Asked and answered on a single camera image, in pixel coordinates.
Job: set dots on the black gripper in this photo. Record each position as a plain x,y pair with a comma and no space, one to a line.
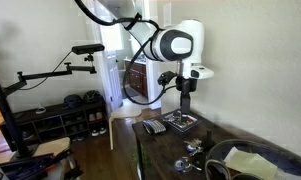
186,85

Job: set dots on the key bunch with blue tag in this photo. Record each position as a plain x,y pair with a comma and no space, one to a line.
180,164

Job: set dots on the black white striped wallet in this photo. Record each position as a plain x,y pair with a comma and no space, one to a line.
155,126

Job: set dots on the dark wooden console table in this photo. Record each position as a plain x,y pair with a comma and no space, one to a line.
163,150

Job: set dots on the brown wooden cabinet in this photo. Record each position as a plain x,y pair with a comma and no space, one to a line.
136,78

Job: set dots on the round light wooden stool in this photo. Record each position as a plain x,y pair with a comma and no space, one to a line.
126,111

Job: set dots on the white panel door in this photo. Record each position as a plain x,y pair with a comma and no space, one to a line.
111,76

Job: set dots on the pink shoe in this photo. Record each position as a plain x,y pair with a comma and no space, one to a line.
99,115
92,117

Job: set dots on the yellow paper note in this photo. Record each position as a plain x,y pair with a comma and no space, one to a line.
250,163

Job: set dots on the black bicycle helmet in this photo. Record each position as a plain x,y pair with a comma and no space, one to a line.
72,101
92,96

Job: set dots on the dark blue glass bowl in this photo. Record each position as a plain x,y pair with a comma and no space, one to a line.
290,165

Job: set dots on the dark wooden shoe shelf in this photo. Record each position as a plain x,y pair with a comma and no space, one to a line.
56,111

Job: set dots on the tan seat stool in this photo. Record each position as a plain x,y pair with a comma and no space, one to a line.
53,146

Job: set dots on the small white shelf object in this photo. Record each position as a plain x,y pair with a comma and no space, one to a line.
40,109

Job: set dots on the black stand pole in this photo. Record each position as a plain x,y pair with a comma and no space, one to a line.
6,113

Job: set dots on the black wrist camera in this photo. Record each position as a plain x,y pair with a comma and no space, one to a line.
166,78

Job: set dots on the white light switch plate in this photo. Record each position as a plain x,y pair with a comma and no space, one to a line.
167,15

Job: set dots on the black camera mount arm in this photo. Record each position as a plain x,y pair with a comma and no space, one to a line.
80,69

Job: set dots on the black stereo camera bar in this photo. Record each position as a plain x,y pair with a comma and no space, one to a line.
88,49

